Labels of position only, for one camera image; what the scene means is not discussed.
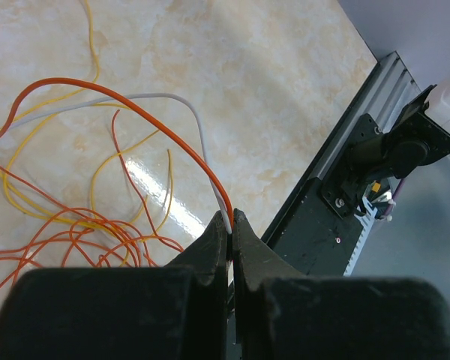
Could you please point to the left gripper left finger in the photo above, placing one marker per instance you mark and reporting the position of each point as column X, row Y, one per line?
column 178, row 311

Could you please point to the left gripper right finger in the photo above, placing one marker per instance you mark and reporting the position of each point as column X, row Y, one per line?
column 281, row 313

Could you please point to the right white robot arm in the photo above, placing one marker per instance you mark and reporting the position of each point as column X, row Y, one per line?
column 419, row 137

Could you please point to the grey cable duct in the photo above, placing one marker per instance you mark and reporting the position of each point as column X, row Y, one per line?
column 367, row 222

